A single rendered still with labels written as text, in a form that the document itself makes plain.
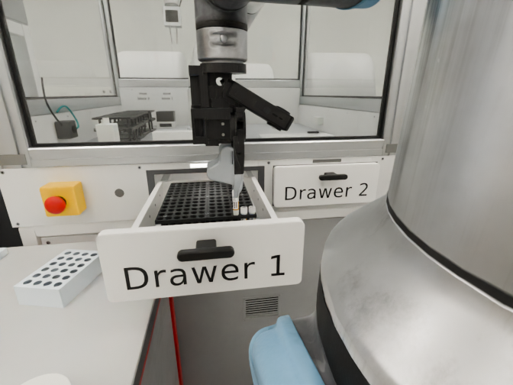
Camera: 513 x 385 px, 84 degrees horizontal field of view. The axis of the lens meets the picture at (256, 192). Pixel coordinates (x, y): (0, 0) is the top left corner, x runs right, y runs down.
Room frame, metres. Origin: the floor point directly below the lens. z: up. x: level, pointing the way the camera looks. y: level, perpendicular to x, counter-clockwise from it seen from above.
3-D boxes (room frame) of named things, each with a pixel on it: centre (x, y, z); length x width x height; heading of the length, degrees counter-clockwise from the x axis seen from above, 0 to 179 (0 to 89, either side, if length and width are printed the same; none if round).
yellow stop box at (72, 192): (0.62, 0.45, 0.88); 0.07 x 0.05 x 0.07; 99
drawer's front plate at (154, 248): (0.37, 0.07, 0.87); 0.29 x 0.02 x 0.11; 99
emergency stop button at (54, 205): (0.58, 0.44, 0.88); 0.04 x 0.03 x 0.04; 99
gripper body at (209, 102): (0.47, 0.06, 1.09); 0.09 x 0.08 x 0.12; 99
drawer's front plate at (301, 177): (0.73, -0.19, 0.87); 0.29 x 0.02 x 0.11; 99
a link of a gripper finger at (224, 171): (0.45, 0.05, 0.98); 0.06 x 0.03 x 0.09; 99
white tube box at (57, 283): (0.46, 0.36, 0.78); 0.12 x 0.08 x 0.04; 174
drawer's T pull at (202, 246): (0.34, 0.07, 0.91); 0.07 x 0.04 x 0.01; 99
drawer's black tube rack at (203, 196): (0.57, 0.10, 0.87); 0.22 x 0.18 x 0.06; 9
